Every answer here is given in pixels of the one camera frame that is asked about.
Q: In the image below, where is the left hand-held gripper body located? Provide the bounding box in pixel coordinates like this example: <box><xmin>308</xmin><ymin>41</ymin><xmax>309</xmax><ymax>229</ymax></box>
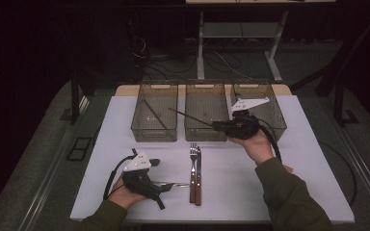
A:
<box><xmin>121</xmin><ymin>151</ymin><xmax>167</xmax><ymax>211</ymax></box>

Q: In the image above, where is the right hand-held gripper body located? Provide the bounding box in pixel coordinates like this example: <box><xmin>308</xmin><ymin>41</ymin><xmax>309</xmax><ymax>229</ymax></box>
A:
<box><xmin>225</xmin><ymin>96</ymin><xmax>270</xmax><ymax>141</ymax></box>

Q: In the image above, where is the metal spoon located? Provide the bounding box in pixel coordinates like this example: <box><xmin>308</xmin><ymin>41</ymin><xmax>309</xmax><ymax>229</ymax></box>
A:
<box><xmin>153</xmin><ymin>181</ymin><xmax>191</xmax><ymax>188</ymax></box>

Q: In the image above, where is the wooden-handled fork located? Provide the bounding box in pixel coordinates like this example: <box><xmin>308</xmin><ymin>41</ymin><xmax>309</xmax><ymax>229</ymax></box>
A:
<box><xmin>189</xmin><ymin>142</ymin><xmax>198</xmax><ymax>204</ymax></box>

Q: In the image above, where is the smoky clear plastic bin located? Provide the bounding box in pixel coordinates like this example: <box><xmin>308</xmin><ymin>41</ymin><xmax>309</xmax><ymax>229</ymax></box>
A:
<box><xmin>130</xmin><ymin>80</ymin><xmax>179</xmax><ymax>142</ymax></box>
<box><xmin>230</xmin><ymin>79</ymin><xmax>287</xmax><ymax>142</ymax></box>
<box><xmin>184</xmin><ymin>79</ymin><xmax>231</xmax><ymax>142</ymax></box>

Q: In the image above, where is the brown wooden chopstick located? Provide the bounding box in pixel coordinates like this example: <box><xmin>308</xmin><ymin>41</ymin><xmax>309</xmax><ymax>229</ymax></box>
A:
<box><xmin>142</xmin><ymin>98</ymin><xmax>169</xmax><ymax>130</ymax></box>
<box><xmin>168</xmin><ymin>107</ymin><xmax>216</xmax><ymax>127</ymax></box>

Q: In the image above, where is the wooden-handled knife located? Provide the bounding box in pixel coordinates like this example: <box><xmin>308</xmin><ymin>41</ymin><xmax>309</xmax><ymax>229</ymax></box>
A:
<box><xmin>195</xmin><ymin>145</ymin><xmax>203</xmax><ymax>207</ymax></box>

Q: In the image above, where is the person's left hand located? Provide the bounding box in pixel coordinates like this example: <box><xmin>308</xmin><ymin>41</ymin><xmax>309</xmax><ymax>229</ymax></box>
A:
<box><xmin>108</xmin><ymin>175</ymin><xmax>148</xmax><ymax>210</ymax></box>

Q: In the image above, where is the person's right hand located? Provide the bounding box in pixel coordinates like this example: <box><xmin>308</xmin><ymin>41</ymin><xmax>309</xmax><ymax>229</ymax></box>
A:
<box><xmin>228</xmin><ymin>129</ymin><xmax>276</xmax><ymax>167</ymax></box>

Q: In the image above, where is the white table cover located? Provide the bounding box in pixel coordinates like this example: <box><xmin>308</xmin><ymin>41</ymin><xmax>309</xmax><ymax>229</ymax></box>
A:
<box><xmin>69</xmin><ymin>94</ymin><xmax>356</xmax><ymax>224</ymax></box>

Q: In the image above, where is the black stand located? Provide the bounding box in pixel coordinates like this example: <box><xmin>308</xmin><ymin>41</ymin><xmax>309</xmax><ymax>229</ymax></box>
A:
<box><xmin>332</xmin><ymin>76</ymin><xmax>360</xmax><ymax>128</ymax></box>
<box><xmin>69</xmin><ymin>71</ymin><xmax>94</xmax><ymax>126</ymax></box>

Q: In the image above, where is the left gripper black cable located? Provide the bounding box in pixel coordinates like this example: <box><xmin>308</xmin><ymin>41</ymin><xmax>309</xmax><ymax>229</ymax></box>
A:
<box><xmin>103</xmin><ymin>147</ymin><xmax>138</xmax><ymax>200</ymax></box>

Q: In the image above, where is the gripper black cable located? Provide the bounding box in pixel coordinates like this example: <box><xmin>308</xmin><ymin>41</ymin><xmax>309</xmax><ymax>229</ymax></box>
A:
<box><xmin>258</xmin><ymin>118</ymin><xmax>283</xmax><ymax>163</ymax></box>
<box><xmin>103</xmin><ymin>147</ymin><xmax>138</xmax><ymax>200</ymax></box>

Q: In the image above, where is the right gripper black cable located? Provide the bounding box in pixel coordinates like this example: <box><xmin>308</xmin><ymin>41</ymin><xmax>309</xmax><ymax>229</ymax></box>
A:
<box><xmin>258</xmin><ymin>118</ymin><xmax>283</xmax><ymax>163</ymax></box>

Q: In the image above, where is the tangle of floor cables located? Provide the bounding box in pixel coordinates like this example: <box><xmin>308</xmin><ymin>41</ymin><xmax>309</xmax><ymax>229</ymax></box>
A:
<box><xmin>131</xmin><ymin>37</ymin><xmax>254</xmax><ymax>82</ymax></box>

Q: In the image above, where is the black floor outlet frame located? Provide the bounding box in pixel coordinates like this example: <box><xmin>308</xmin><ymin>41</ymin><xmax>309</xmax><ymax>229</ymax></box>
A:
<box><xmin>66</xmin><ymin>137</ymin><xmax>93</xmax><ymax>162</ymax></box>

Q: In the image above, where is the white metal desk frame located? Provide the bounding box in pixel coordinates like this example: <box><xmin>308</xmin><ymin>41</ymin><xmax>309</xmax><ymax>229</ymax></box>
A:
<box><xmin>185</xmin><ymin>0</ymin><xmax>336</xmax><ymax>83</ymax></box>

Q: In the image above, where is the black floor cable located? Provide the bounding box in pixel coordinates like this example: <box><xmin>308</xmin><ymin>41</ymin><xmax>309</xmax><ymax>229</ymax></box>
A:
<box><xmin>317</xmin><ymin>140</ymin><xmax>358</xmax><ymax>206</ymax></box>

